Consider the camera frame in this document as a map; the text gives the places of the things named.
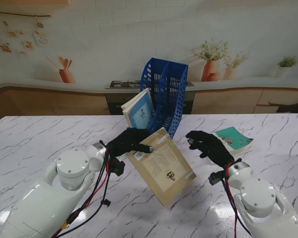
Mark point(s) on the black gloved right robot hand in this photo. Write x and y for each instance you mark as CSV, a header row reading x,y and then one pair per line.
x,y
211,148

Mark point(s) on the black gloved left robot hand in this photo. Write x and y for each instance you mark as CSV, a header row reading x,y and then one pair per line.
x,y
126,143

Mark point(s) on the white and teal book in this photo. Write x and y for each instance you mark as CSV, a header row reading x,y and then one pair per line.
x,y
238,141

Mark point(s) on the light blue paperback book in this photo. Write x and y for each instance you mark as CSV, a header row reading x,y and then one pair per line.
x,y
141,114

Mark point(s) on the white and yellow book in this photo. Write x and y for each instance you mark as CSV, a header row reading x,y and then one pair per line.
x,y
131,100

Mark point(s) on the beige book with barcode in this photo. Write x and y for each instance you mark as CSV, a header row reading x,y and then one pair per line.
x,y
166,168

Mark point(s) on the blue perforated plastic file holder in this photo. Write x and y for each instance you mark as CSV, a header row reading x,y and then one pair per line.
x,y
173,99

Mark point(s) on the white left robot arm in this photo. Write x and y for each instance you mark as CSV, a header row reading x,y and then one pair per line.
x,y
57,188

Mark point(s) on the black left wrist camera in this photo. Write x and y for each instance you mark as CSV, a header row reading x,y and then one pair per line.
x,y
117,167

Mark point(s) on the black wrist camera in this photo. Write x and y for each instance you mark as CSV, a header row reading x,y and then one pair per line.
x,y
215,179
117,167

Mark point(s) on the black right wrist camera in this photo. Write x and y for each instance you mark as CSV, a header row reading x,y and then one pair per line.
x,y
215,179

